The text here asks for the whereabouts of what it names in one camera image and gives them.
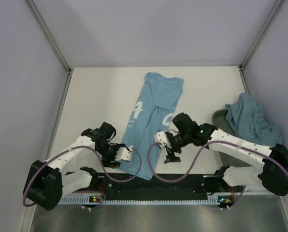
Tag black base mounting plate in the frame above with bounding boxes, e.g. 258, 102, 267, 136
76, 174, 243, 200

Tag light blue plain t-shirt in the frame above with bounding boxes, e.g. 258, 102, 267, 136
225, 93, 284, 147

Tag aluminium frame post right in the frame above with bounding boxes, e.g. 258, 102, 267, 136
239, 0, 286, 69

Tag aluminium frame post left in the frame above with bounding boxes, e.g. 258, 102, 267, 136
25, 0, 73, 74

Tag grey plastic tray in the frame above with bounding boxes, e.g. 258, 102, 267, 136
212, 109, 250, 167

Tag aluminium frame post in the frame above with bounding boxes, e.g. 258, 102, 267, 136
25, 0, 73, 74
239, 0, 286, 69

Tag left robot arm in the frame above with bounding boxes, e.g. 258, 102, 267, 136
23, 122, 132, 211

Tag light blue cable duct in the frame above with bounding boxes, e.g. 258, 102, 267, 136
58, 194, 233, 205

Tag light blue printed t-shirt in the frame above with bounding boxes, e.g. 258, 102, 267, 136
119, 72, 184, 180

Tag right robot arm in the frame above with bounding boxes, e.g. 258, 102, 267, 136
155, 113, 288, 196

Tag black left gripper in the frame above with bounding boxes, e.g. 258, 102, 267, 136
97, 143, 126, 168

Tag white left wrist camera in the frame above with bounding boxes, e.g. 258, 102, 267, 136
115, 145, 134, 162

